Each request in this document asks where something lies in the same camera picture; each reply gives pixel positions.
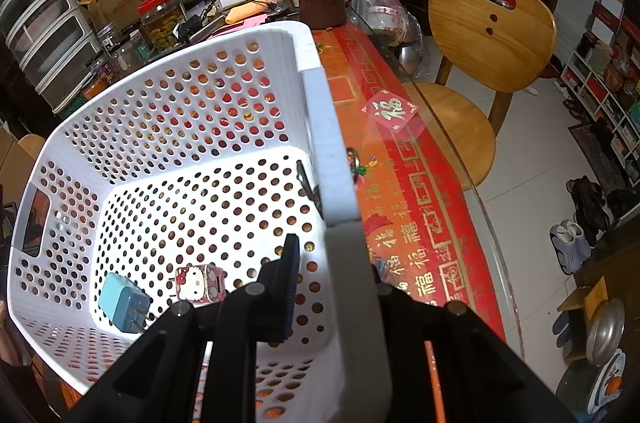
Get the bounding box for white perforated plastic basket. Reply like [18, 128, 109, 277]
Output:
[6, 20, 393, 423]

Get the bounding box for small jar with orange contents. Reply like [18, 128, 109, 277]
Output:
[81, 72, 109, 100]

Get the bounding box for clear plastic drawer unit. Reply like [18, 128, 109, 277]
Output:
[0, 0, 103, 114]

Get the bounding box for red square paper sticker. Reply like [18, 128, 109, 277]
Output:
[361, 89, 418, 133]

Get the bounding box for small clear glass jar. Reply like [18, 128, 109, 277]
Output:
[107, 30, 146, 69]

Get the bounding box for blue slippers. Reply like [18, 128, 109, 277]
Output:
[552, 310, 574, 349]

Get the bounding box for plate with orange print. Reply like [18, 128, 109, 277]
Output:
[587, 350, 626, 414]

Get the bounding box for blue and white slipper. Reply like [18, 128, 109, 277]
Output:
[566, 219, 592, 261]
[550, 224, 577, 275]

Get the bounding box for glass jar with red lid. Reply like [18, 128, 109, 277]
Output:
[139, 0, 188, 51]

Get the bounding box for black adapter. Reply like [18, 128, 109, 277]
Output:
[177, 16, 202, 42]

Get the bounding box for flat cardboard boxes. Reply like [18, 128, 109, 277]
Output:
[0, 123, 46, 204]

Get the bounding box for white cubby shelf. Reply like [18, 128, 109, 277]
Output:
[560, 0, 640, 184]

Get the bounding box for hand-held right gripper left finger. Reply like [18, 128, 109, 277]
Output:
[65, 233, 301, 423]

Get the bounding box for metal pot lid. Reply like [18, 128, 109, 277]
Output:
[586, 299, 626, 365]

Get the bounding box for dark patterned doormat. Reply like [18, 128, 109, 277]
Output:
[567, 123, 626, 194]

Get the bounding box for red printed tablecloth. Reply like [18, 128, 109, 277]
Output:
[310, 26, 507, 346]

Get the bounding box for pink paper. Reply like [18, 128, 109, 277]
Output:
[215, 16, 269, 36]

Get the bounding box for light blue charger plug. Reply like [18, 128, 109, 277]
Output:
[97, 272, 152, 335]

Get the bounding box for dark shoes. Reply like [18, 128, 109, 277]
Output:
[567, 176, 609, 234]

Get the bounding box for orange pouch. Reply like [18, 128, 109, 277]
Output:
[225, 0, 267, 24]

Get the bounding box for small wooden stool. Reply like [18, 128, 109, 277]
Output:
[557, 275, 608, 361]

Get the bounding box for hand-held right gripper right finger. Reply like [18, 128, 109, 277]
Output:
[376, 281, 576, 423]

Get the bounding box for wooden chair with round seat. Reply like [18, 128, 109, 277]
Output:
[400, 0, 557, 191]

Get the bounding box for black metal clip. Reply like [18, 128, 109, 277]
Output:
[296, 160, 322, 215]

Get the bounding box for pink cartoon cat charger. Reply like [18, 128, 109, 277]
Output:
[174, 264, 226, 306]

